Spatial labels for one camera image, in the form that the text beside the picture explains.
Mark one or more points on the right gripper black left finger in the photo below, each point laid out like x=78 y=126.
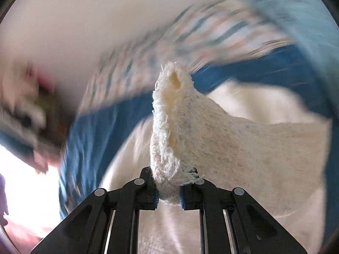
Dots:
x=105 y=222

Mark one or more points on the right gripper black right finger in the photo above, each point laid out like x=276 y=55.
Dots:
x=232 y=221

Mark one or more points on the cream white knitted sweater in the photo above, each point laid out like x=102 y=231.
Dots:
x=260 y=138

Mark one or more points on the light blue quilt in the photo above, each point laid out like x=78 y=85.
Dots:
x=310 y=68

